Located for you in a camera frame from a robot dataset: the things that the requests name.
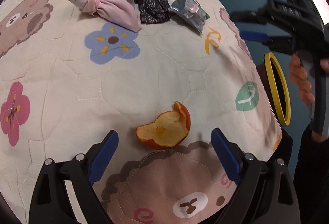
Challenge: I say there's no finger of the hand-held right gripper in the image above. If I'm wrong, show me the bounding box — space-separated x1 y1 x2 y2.
229 10 270 25
240 30 295 54

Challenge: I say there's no knotted pink grey cloth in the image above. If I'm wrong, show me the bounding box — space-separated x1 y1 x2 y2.
68 0 142 33

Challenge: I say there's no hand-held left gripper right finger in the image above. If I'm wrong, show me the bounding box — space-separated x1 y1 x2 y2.
211 128 301 224

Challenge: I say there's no person's right forearm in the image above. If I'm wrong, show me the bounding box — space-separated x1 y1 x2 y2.
293 126 329 215

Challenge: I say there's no person's right hand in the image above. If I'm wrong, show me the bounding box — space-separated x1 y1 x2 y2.
288 55 329 106

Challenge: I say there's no green silver snack packet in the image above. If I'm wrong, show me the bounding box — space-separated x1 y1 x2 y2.
170 0 211 34

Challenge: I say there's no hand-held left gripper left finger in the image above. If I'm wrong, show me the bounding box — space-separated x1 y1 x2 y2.
29 130 119 224

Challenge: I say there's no printed bear blanket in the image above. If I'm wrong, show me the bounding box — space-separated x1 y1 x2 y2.
0 0 283 224

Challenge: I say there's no orange peel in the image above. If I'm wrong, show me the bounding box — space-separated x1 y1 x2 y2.
136 101 191 150

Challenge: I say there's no yellow rimmed waste bin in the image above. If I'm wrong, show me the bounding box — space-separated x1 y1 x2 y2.
256 52 291 127

